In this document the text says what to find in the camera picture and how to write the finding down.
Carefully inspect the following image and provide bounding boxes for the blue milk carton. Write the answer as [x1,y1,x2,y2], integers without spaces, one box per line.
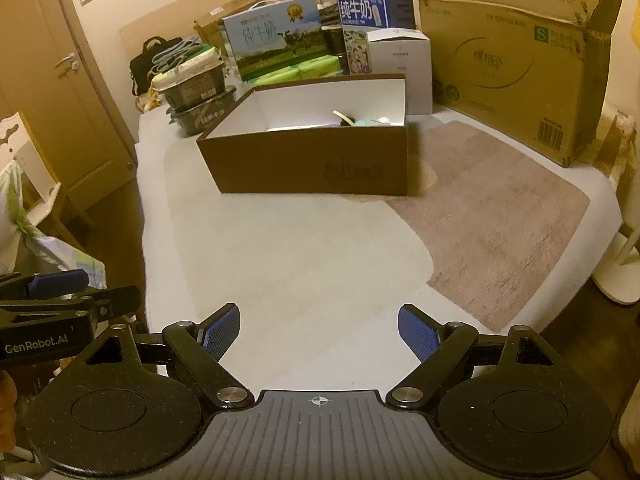
[336,0,417,76]

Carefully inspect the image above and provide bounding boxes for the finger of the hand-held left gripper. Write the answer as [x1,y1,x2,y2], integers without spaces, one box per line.
[0,269,91,302]
[0,285,143,323]

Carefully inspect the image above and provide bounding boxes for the small dark box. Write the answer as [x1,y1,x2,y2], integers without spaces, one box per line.
[320,25,346,56]

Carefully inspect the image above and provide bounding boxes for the wooden wardrobe door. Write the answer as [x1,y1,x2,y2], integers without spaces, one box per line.
[0,0,138,201]

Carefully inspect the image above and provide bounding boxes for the dark food box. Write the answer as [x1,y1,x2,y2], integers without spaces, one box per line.
[167,86,238,136]
[159,62,227,107]

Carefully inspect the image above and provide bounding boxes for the patterned cloth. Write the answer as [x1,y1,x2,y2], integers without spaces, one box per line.
[0,160,106,288]

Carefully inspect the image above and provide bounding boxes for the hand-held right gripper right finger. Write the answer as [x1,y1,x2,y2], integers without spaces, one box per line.
[386,303,558,409]

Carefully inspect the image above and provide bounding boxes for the white mattress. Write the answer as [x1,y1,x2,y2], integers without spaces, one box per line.
[134,105,626,376]

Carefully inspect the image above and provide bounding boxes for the large cardboard carton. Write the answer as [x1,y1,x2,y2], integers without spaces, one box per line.
[416,0,626,168]

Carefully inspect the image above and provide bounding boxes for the cream wrapped packets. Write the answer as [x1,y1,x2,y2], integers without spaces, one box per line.
[150,45,223,91]

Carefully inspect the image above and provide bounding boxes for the brown mat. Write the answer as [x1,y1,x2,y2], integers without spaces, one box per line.
[385,120,592,333]

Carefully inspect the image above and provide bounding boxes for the green tissue multipack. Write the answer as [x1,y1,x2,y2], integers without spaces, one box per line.
[250,55,346,86]

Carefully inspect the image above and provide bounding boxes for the grey striped cloth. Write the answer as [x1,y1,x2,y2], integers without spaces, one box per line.
[151,37,201,73]

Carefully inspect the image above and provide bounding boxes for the green pasture milk carton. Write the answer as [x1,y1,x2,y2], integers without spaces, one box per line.
[221,0,323,82]

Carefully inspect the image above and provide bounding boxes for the brown cardboard box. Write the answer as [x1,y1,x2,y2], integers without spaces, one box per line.
[196,73,411,196]

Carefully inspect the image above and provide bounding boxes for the black bag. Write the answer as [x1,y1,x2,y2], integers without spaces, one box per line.
[130,36,183,96]

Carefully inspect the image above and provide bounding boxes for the small cardboard box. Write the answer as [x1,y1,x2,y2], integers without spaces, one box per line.
[194,0,266,56]

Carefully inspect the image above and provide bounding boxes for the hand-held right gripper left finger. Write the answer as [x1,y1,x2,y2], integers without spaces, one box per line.
[80,302,253,411]

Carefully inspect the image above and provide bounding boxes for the white carton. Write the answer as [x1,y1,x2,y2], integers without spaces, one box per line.
[366,27,432,116]

